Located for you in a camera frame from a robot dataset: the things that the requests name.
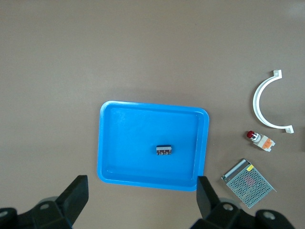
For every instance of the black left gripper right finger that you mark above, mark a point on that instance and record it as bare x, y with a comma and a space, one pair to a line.
207, 198

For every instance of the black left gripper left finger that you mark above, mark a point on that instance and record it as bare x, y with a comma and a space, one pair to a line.
74, 195

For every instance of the brown cylindrical capacitor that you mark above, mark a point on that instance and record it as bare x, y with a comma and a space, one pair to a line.
164, 150

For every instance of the perforated metal power supply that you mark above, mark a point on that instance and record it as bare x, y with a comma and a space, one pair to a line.
250, 183

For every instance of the blue plastic tray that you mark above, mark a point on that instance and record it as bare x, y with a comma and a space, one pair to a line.
133, 143

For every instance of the white semicircular pipe clamp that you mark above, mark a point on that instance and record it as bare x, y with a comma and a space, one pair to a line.
256, 105

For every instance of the red push button switch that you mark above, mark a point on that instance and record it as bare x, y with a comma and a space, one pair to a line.
263, 143

